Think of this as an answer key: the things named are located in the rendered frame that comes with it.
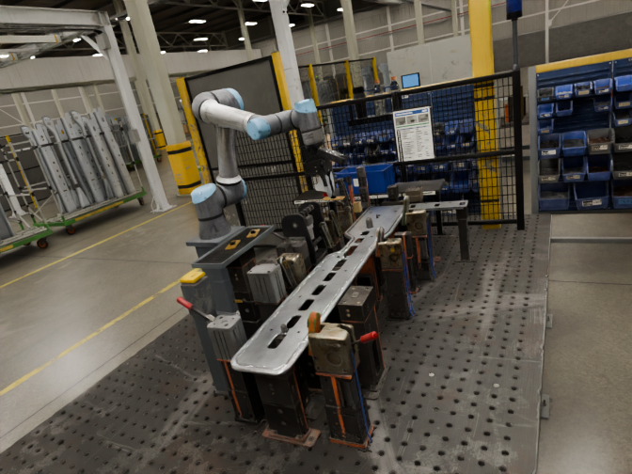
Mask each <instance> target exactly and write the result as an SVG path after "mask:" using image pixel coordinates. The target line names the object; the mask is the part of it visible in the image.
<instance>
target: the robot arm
mask: <svg viewBox="0 0 632 474"><path fill-rule="evenodd" d="M192 111H193V114H194V115H195V117H196V118H197V119H198V120H200V121H202V122H205V123H208V124H215V128H216V140H217V153H218V165H219V175H218V176H217V177H216V185H214V183H207V184H205V185H201V186H200V187H198V188H196V189H195V190H193V192H192V194H191V196H192V201H193V203H194V206H195V210H196V213H197V219H198V222H199V233H198V235H199V239H200V240H212V239H216V238H219V237H222V236H225V235H227V234H229V233H230V232H231V228H230V225H229V224H228V222H227V220H226V218H225V217H224V215H223V213H222V209H223V208H226V207H228V206H230V205H232V204H236V203H238V202H240V201H242V200H243V199H244V198H245V196H246V185H245V182H244V180H243V179H241V176H240V175H238V168H237V150H236V131H235V130H238V131H242V132H245V133H248V135H249V136H250V137H251V138H252V139H254V140H262V139H265V138H267V137H270V136H274V135H277V134H283V133H287V132H289V131H293V130H298V129H300V131H301V134H302V137H303V141H304V144H306V145H305V146H303V147H301V150H303V151H304V153H305V157H306V161H305V163H303V166H304V169H305V173H306V176H307V177H309V176H311V177H314V176H317V175H319V174H320V176H319V177H318V180H319V182H318V183H317V184H316V185H315V189H316V190H317V191H324V192H326V193H327V195H328V196H329V197H330V198H331V196H332V195H334V189H335V184H334V173H333V168H332V166H331V162H330V161H333V162H335V163H338V164H340V165H345V164H347V163H348V160H349V156H347V155H345V154H342V153H339V152H337V151H334V150H331V149H328V148H326V147H321V148H320V146H321V145H323V144H324V141H323V139H324V137H323V133H322V129H321V125H320V121H319V118H318V114H317V108H316V106H315V103H314V101H313V100H312V99H307V100H304V101H301V102H297V103H295V104H294V109H292V110H288V111H282V112H279V113H276V114H272V115H268V116H261V115H257V114H253V113H250V112H246V111H244V103H243V100H242V98H241V96H240V95H239V93H238V92H237V91H236V90H234V89H232V88H222V89H219V90H214V91H208V92H202V93H200V94H198V95H197V96H196V98H195V99H194V100H193V103H192ZM306 170H307V171H306ZM307 173H308V174H307Z"/></svg>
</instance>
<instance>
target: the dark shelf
mask: <svg viewBox="0 0 632 474"><path fill-rule="evenodd" d="M396 184H398V188H399V198H404V197H405V191H406V190H407V188H408V187H420V186H421V187H422V191H423V195H424V196H435V195H439V194H440V192H441V190H442V188H443V186H444V185H445V180H444V179H443V180H431V181H420V182H398V183H395V185H396ZM324 193H326V192H324V191H317V190H307V191H305V192H304V193H302V194H301V195H299V196H298V197H296V198H295V199H293V200H292V205H296V204H302V203H304V202H308V201H317V202H319V203H324V202H335V201H333V200H323V198H325V197H324ZM334 195H336V197H341V194H340V190H339V188H335V189H334ZM354 197H355V200H361V197H360V194H354ZM369 197H370V199H380V198H388V195H387V192H386V193H374V194H369Z"/></svg>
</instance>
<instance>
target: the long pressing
mask: <svg viewBox="0 0 632 474"><path fill-rule="evenodd" d="M378 214H380V216H378V218H376V215H378ZM367 217H370V218H371V220H372V223H373V228H370V229H367V226H366V218H367ZM402 218H403V205H392V206H377V207H373V206H370V207H369V208H367V210H366V211H365V212H364V213H363V214H362V215H360V216H359V217H358V218H357V220H356V221H355V222H354V224H353V225H352V226H351V227H350V228H348V229H347V230H346V231H345V232H344V236H345V237H346V238H347V239H349V240H350V241H349V242H348V243H347V245H346V246H345V247H344V248H343V249H342V250H340V251H338V252H335V253H332V254H328V255H326V256H325V257H324V258H323V259H322V260H321V261H320V262H319V263H318V264H317V265H316V267H315V268H314V269H313V270H312V271H311V272H310V273H309V274H308V275H307V276H306V277H305V279H304V280H303V281H302V282H301V283H300V284H299V285H298V286H297V287H296V288H295V289H294V291H293V292H292V293H291V294H290V295H289V296H288V297H287V298H286V299H285V300H284V302H283V303H282V304H281V305H280V306H279V307H278V308H277V309H276V310H275V311H274V313H273V314H272V315H271V316H270V317H269V318H268V319H267V320H266V321H265V322H264V323H263V324H262V326H261V327H260V328H259V329H258V330H257V331H256V332H255V333H254V334H253V335H252V337H251V338H250V339H249V340H248V341H247V342H246V343H245V344H244V345H243V346H242V348H241V349H240V350H239V351H238V352H237V353H236V354H235V355H234V356H233V357H232V359H231V361H230V365H231V367H232V368H233V369H234V370H236V371H244V372H252V373H258V374H265V375H273V376H276V375H281V374H284V373H286V372H287V371H289V370H290V369H291V368H292V366H293V365H294V364H295V362H296V361H297V359H298V358H299V357H300V355H301V354H302V353H303V352H304V350H305V349H306V348H307V346H308V324H307V322H308V316H309V314H310V313H311V312H312V311H315V312H319V313H320V314H321V323H324V321H325V320H326V318H327V317H328V315H329V314H330V313H331V311H332V310H333V308H334V307H335V305H336V304H337V303H338V302H339V300H340V299H341V298H342V296H343V295H344V293H345V292H346V290H347V289H348V288H349V286H350V285H351V283H352V282H353V280H354V279H355V278H356V276H357V274H358V273H359V271H360V270H361V269H362V267H363V266H364V264H365V263H366V262H367V260H368V259H369V257H370V256H371V254H372V253H373V251H374V250H375V248H376V238H377V237H375V236H376V231H377V229H378V227H379V226H381V227H384V228H385V237H384V239H385V238H387V237H388V236H389V235H391V234H392V232H393V231H394V230H395V229H396V227H397V226H398V224H399V223H400V221H401V220H402ZM367 231H368V232H369V233H368V234H367V235H361V234H362V233H363V232H367ZM372 236H373V237H372ZM357 239H363V241H362V242H361V243H356V240H357ZM352 246H357V248H356V249H355V251H354V252H353V253H352V255H350V256H346V258H344V253H345V254H346V252H347V251H348V250H349V249H350V248H351V247H352ZM338 256H340V257H339V258H338ZM341 260H346V262H345V263H344V264H343V265H342V266H341V268H340V269H339V270H338V271H332V270H333V268H334V267H335V266H336V265H337V264H338V262H339V261H341ZM346 270H347V271H346ZM330 273H336V274H335V275H334V276H333V277H332V279H331V280H330V281H324V279H325V278H326V277H327V276H328V274H330ZM319 286H325V287H324V289H323V290H322V291H321V293H320V294H318V295H312V294H313V293H314V291H315V290H316V289H317V288H318V287H319ZM299 296H301V297H299ZM308 300H314V301H313V303H312V304H311V305H310V306H309V308H308V309H307V310H299V309H300V308H301V307H302V306H303V305H304V304H305V302H306V301H308ZM294 316H300V317H301V318H300V319H299V320H298V322H297V323H296V324H295V325H294V327H293V328H288V329H289V331H288V332H287V333H281V329H280V326H281V325H282V324H285V325H287V323H288V322H289V321H290V320H291V319H292V317H294ZM271 329H273V330H271ZM297 332H299V333H297ZM278 335H286V337H285V338H284V339H283V341H282V342H281V343H280V344H279V345H278V346H277V348H275V349H271V348H268V346H269V345H270V344H271V343H272V342H273V340H274V339H275V338H276V337H277V336H278Z"/></svg>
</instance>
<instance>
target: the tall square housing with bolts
mask: <svg viewBox="0 0 632 474"><path fill-rule="evenodd" d="M247 275H248V279H249V283H250V287H251V290H252V293H253V297H254V300H255V301H262V303H255V304H258V306H259V310H260V314H261V319H262V323H264V322H265V321H266V320H267V319H268V318H269V317H270V316H271V315H272V314H273V313H274V311H275V310H276V309H277V308H278V307H279V306H280V305H281V304H282V303H283V302H284V300H285V299H286V298H285V296H286V295H287V292H286V288H285V284H284V279H283V275H282V272H281V268H280V264H257V265H256V266H254V267H253V268H252V269H251V270H250V271H248V272H247ZM276 338H277V337H276ZM276 347H277V344H276V339H274V340H273V342H272V343H271V344H270V345H269V346H268V348H271V349H275V348H276Z"/></svg>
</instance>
